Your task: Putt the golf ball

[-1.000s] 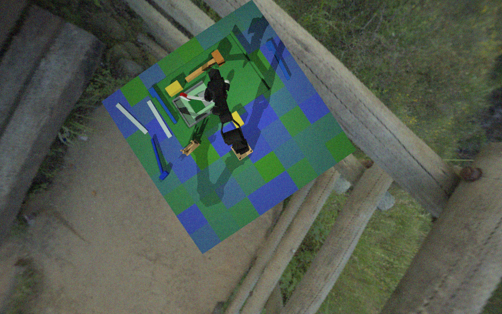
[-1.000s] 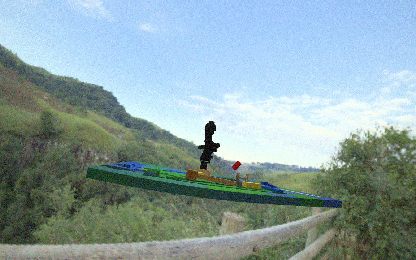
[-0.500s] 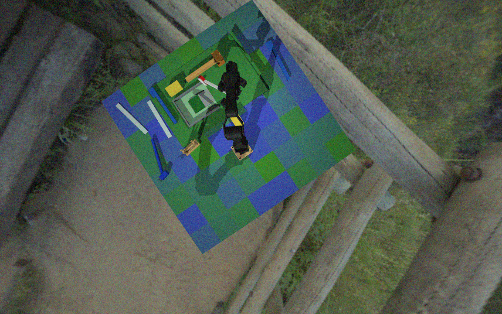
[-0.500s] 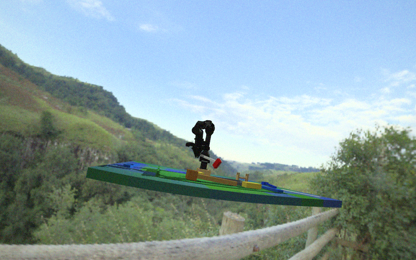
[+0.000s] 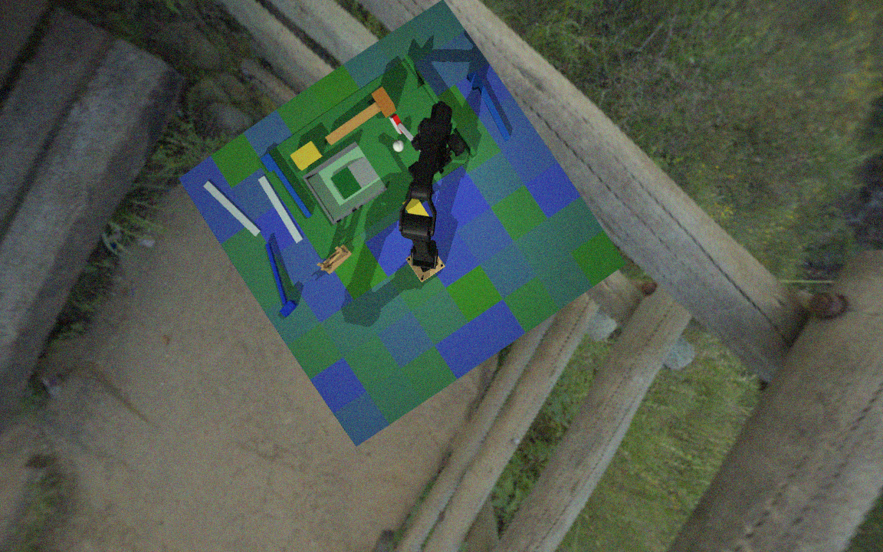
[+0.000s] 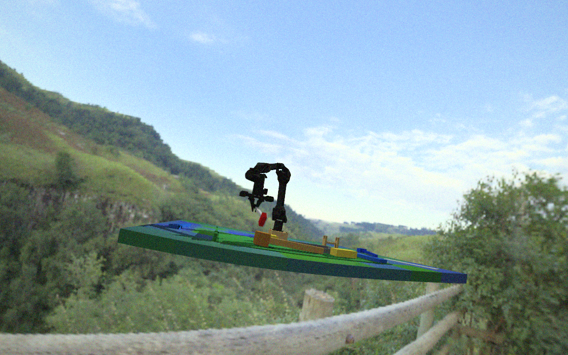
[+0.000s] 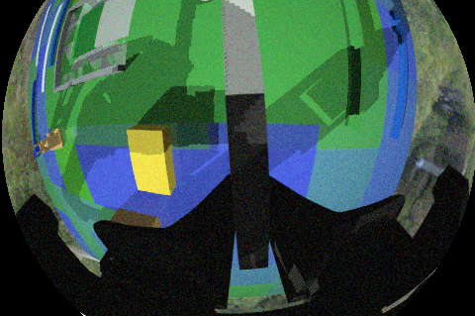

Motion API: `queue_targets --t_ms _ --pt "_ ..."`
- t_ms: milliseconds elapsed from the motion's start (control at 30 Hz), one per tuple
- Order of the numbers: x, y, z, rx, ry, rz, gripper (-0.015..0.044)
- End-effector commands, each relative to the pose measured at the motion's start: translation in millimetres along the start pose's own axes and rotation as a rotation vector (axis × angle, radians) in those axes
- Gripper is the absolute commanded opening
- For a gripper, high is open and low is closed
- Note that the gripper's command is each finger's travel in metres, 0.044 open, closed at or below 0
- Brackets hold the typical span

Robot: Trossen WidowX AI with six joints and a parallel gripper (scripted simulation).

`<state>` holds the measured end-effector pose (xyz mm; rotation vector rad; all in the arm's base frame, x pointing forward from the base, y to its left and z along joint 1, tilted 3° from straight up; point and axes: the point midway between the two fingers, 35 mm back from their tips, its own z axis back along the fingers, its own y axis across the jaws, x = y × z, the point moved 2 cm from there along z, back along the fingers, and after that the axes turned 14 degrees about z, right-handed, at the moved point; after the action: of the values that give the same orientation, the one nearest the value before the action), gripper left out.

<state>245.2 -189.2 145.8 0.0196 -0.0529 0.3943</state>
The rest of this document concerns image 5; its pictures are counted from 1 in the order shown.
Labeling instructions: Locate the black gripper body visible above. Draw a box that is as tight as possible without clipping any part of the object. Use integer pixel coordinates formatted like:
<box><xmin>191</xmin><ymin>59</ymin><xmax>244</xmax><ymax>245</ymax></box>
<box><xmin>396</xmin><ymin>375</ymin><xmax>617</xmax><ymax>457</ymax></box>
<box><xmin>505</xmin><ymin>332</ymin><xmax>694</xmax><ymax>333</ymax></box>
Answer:
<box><xmin>408</xmin><ymin>134</ymin><xmax>465</xmax><ymax>179</ymax></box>

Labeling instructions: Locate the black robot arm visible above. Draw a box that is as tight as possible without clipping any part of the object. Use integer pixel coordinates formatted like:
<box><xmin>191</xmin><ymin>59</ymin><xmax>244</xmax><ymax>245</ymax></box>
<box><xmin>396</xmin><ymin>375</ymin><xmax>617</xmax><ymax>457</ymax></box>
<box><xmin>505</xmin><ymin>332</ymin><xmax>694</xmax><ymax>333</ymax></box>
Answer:
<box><xmin>399</xmin><ymin>101</ymin><xmax>453</xmax><ymax>272</ymax></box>

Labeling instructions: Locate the pale grey flat bar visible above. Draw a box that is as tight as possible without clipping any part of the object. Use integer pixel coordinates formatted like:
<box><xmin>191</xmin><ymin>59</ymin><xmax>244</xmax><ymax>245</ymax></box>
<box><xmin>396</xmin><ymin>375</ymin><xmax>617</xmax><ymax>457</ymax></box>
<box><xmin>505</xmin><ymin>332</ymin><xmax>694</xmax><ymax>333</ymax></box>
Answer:
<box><xmin>258</xmin><ymin>176</ymin><xmax>303</xmax><ymax>243</ymax></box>
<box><xmin>204</xmin><ymin>181</ymin><xmax>260</xmax><ymax>237</ymax></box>

